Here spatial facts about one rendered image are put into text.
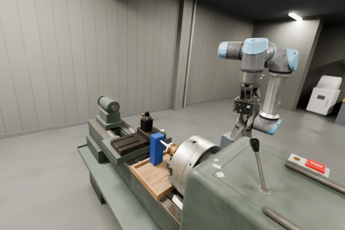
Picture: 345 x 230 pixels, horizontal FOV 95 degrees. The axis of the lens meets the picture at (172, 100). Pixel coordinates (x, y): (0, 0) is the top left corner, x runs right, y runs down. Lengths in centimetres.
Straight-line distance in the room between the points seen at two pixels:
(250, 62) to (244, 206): 45
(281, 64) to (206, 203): 80
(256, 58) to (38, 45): 345
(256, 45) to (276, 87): 54
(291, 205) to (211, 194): 24
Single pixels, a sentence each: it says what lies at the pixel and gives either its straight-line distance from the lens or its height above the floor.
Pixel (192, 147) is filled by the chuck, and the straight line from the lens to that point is 83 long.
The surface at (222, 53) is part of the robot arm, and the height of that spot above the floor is 168.
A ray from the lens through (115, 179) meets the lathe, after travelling 167.
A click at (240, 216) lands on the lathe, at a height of 122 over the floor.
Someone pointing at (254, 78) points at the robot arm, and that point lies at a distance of 63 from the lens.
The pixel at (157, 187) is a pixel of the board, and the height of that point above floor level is 88.
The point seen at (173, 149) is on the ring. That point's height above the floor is 111.
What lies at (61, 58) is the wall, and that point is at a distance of 367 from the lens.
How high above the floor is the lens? 167
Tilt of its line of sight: 17 degrees down
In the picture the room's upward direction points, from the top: 5 degrees clockwise
